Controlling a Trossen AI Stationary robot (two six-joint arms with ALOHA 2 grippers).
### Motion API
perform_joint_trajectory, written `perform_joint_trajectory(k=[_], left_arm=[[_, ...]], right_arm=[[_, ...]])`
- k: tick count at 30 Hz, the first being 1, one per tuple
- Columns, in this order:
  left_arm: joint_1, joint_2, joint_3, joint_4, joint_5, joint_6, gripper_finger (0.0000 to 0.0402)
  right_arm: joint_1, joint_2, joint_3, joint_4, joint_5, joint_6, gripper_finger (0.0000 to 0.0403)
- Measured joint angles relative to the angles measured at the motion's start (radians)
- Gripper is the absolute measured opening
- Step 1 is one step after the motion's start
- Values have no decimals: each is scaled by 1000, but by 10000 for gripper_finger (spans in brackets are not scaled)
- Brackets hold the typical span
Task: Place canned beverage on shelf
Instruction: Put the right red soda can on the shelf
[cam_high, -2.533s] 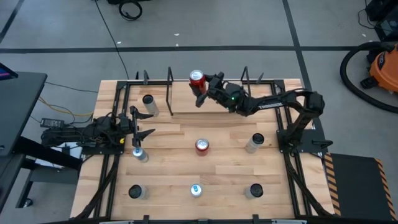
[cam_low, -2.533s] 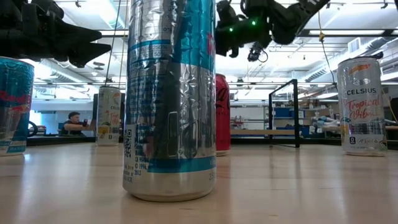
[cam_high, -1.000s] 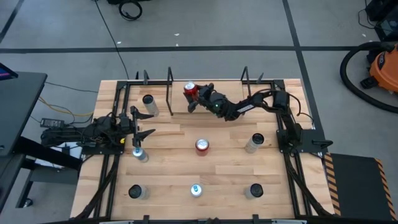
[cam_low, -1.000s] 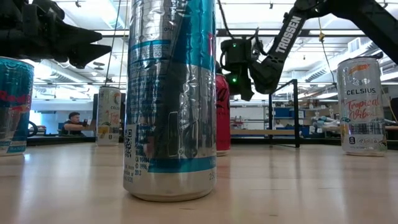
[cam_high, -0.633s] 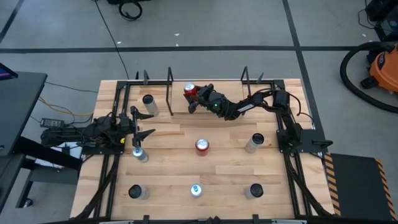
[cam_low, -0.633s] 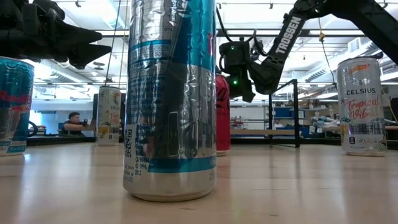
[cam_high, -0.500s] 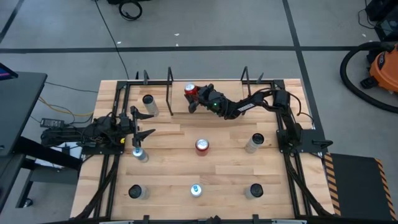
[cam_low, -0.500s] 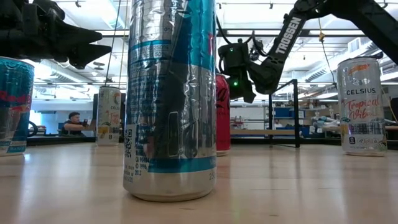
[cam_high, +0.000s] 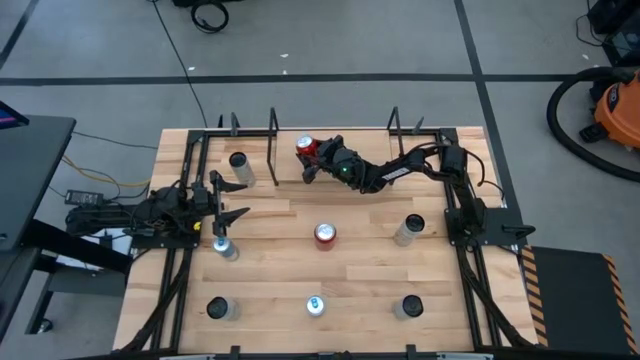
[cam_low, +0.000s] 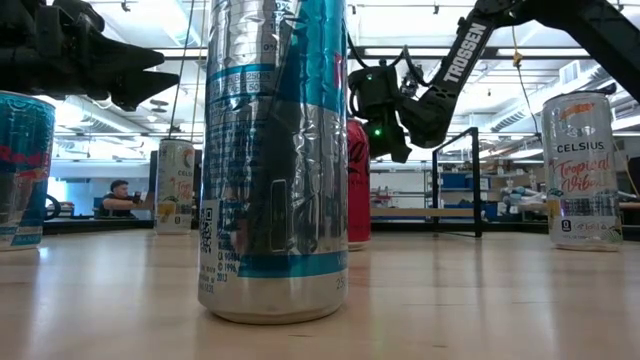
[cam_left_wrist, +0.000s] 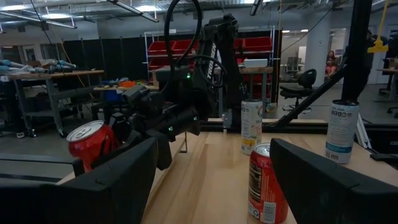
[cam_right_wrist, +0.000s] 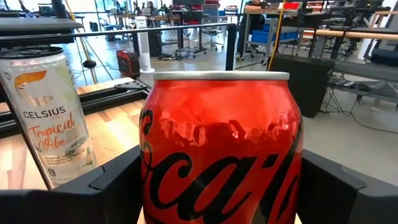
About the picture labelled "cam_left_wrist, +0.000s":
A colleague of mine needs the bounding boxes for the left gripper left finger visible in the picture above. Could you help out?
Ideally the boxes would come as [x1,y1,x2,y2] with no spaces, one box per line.
[0,138,159,224]

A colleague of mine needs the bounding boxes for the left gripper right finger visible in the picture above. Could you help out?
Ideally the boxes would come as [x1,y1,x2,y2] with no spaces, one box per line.
[269,138,398,224]

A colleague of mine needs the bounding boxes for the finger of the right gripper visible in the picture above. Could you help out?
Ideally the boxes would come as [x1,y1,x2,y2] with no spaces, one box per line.
[107,111,137,147]
[146,129,174,171]

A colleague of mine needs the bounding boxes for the red soda can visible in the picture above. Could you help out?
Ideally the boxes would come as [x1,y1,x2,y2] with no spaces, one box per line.
[248,142,289,224]
[66,119,121,174]

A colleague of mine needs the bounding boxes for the white blue Celsius can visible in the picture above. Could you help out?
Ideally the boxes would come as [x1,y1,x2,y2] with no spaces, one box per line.
[325,99,361,165]

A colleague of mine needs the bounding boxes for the white Celsius Tropical Vibe can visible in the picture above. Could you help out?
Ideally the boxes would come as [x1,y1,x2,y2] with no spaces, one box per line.
[241,98,264,156]

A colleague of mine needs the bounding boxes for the metal rack with red bins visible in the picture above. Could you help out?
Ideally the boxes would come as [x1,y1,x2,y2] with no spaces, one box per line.
[144,26,276,103]

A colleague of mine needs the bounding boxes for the black partition panels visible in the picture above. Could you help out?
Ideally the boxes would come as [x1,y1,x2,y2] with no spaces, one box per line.
[62,36,149,82]

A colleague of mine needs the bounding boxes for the red storage bin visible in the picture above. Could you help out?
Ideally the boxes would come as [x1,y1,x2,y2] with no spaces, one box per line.
[242,36,273,52]
[172,39,200,55]
[147,40,175,56]

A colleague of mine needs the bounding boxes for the wooden top workbench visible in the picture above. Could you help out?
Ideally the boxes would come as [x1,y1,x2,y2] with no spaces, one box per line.
[6,70,105,138]

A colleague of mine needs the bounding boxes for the white box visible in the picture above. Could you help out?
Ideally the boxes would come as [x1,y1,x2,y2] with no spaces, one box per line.
[244,58,269,68]

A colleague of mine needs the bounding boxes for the black office chair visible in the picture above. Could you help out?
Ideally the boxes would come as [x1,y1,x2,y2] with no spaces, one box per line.
[279,68,317,113]

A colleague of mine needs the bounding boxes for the person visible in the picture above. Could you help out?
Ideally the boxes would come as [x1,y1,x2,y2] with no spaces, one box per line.
[325,50,339,77]

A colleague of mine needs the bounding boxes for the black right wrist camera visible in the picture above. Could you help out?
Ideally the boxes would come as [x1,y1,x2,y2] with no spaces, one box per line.
[123,84,165,118]

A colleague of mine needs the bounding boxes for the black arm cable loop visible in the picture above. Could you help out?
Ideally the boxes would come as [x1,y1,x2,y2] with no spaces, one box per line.
[163,0,228,94]

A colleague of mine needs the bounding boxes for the black rig upright post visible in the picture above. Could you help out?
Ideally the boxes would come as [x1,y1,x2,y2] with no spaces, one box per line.
[269,0,373,128]

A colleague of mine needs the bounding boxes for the yellow hanging hook strap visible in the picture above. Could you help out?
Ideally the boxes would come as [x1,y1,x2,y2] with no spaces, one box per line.
[368,0,389,54]

